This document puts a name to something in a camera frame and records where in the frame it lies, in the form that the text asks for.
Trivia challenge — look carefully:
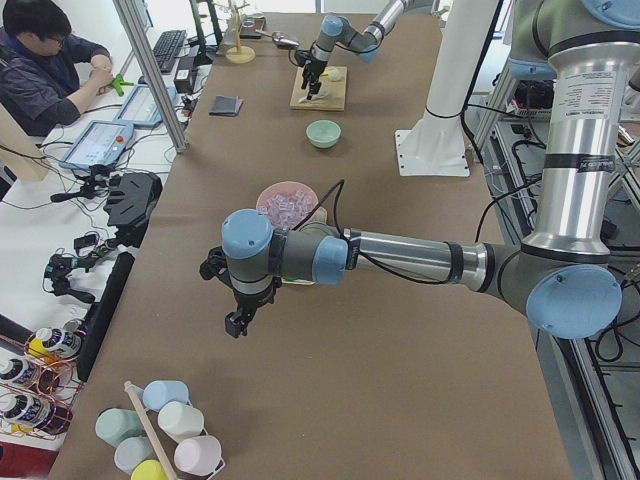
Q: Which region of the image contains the teach pendant far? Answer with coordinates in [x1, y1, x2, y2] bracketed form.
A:
[114, 85, 162, 129]

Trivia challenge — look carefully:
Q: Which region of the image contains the grey folded cloth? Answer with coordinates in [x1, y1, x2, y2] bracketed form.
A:
[209, 95, 244, 117]

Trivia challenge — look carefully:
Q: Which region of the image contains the pile of ice cubes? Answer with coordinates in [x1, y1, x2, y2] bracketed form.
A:
[260, 189, 316, 230]

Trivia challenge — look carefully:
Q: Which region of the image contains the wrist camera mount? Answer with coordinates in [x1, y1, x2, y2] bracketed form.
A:
[293, 49, 312, 68]
[199, 246, 232, 288]

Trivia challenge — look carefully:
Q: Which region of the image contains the bamboo cutting board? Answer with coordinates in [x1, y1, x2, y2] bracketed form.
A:
[289, 66, 348, 111]

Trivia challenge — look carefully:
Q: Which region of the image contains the pink cup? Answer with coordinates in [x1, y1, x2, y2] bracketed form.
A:
[174, 435, 225, 476]

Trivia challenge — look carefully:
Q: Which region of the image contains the black keyboard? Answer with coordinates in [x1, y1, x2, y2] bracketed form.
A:
[152, 30, 186, 74]

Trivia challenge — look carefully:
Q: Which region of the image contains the green bowl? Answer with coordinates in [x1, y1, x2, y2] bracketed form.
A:
[306, 119, 342, 149]

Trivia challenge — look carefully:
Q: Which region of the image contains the copper wire bottle basket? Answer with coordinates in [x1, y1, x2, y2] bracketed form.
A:
[1, 328, 84, 441]

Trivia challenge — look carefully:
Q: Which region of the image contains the metal ice scoop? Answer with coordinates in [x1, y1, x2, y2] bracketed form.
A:
[257, 29, 300, 50]

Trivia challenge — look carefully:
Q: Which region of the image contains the yellow cup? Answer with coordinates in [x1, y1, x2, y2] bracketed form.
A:
[130, 459, 168, 480]

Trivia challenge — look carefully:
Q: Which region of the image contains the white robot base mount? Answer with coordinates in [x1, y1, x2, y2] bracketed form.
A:
[396, 0, 502, 177]

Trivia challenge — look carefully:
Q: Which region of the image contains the aluminium frame post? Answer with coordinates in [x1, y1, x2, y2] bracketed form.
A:
[113, 0, 188, 154]

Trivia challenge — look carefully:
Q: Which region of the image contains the blue cup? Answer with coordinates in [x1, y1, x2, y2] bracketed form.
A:
[142, 380, 190, 412]

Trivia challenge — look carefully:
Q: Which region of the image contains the grey cup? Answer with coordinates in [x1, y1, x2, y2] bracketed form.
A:
[114, 436, 156, 474]

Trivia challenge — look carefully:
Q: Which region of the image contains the white cup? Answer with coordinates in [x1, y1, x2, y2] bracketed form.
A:
[158, 401, 204, 443]

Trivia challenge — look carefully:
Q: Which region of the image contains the green cup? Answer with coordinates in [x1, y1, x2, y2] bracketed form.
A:
[94, 408, 144, 447]

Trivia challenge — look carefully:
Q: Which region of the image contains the teach pendant near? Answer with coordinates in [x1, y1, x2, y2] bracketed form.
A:
[59, 121, 134, 171]

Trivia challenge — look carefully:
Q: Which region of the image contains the teach pendant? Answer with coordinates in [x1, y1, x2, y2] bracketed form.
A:
[59, 121, 134, 171]
[114, 85, 162, 129]

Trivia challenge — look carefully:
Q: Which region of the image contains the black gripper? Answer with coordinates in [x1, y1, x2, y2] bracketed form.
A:
[224, 277, 282, 338]
[301, 57, 327, 98]

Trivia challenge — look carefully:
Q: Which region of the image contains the person in dark jacket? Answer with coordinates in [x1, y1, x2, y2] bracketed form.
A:
[1, 1, 113, 137]

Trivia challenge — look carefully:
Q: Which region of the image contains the wooden mug tree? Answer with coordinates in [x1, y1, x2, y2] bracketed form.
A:
[218, 0, 256, 64]

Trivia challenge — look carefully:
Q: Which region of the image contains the white ceramic spoon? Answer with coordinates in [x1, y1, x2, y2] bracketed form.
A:
[298, 90, 330, 104]

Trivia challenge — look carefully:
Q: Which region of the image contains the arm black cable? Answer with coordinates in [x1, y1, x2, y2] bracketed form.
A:
[292, 179, 546, 286]

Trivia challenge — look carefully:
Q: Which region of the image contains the pink bowl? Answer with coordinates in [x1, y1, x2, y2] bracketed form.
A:
[255, 181, 320, 231]

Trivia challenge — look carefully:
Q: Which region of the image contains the wooden cup rack stick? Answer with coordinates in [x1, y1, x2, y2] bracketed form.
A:
[124, 380, 179, 480]

